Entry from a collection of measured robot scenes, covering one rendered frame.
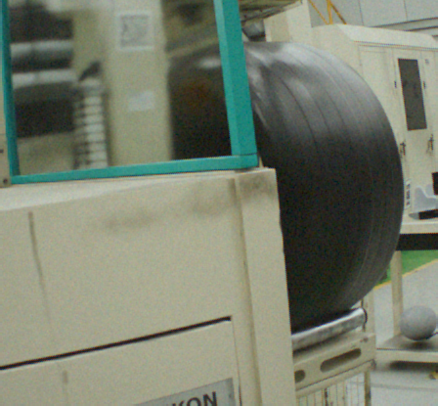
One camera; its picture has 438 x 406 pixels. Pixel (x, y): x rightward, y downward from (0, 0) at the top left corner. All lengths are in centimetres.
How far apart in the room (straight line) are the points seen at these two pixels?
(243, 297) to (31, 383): 22
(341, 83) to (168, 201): 92
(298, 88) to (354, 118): 12
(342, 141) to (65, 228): 90
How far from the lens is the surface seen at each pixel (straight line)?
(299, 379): 159
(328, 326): 163
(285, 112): 143
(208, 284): 69
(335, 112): 148
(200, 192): 69
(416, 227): 393
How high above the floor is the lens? 130
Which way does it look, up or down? 3 degrees down
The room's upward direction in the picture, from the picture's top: 7 degrees counter-clockwise
